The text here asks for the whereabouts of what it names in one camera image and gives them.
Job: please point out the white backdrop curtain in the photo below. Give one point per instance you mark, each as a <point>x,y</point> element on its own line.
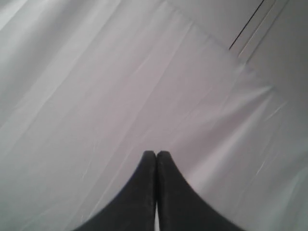
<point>86,86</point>

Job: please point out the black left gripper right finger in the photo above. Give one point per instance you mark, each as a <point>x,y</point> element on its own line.
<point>180,208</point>

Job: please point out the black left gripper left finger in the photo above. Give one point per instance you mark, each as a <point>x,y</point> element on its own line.
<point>133,208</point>

